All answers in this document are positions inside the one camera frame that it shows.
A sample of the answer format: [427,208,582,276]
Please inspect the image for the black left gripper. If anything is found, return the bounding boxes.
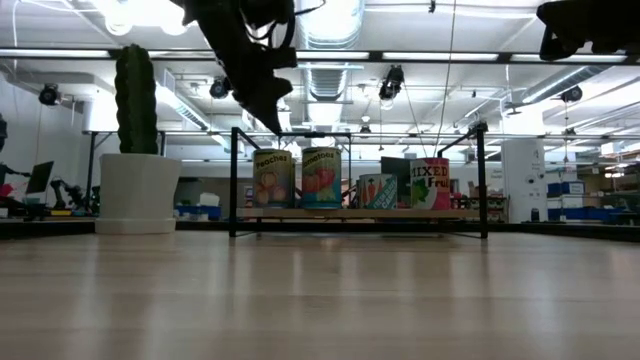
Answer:
[212,23,300,136]

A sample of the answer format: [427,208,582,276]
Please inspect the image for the peaches tin can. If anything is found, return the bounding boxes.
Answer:
[252,148,296,210]

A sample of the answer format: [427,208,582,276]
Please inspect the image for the tomatoes tin can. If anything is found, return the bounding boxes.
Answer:
[300,146,343,210]

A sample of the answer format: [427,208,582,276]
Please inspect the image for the short carrots tin can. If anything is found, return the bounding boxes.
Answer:
[357,173,399,210]

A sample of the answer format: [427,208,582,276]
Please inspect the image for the mixed fruit tin can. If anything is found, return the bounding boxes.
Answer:
[409,157,451,211]

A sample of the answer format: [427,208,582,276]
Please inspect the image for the black ceiling spotlight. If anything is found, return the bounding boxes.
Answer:
[378,64,406,101]
[208,75,231,100]
[559,84,584,104]
[38,83,62,107]

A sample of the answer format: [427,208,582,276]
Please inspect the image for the blue storage bin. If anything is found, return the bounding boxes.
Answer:
[547,180,586,196]
[174,203,223,222]

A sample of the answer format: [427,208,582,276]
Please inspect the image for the large dark monitor screen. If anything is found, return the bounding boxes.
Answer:
[379,156,412,204]

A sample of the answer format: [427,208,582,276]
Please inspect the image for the green cactus plant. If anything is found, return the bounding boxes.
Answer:
[113,43,160,155]

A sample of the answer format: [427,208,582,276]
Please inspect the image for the white building column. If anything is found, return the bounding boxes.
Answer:
[501,138,547,224]

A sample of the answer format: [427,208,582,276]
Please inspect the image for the white plant pot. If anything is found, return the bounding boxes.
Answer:
[94,152,183,235]

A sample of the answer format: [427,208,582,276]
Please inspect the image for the metal rack red bins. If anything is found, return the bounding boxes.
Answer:
[451,194,503,224]

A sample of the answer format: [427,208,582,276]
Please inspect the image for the small black monitor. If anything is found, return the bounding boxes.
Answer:
[25,160,55,196]

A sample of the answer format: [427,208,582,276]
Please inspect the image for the silver ventilation duct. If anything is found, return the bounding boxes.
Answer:
[293,0,367,104]

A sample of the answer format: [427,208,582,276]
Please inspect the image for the wooden shelf black metal frame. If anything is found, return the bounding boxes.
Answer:
[228,122,490,240]

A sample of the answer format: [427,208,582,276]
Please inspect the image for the black aluminium table frame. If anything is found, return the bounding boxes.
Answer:
[0,218,640,244]

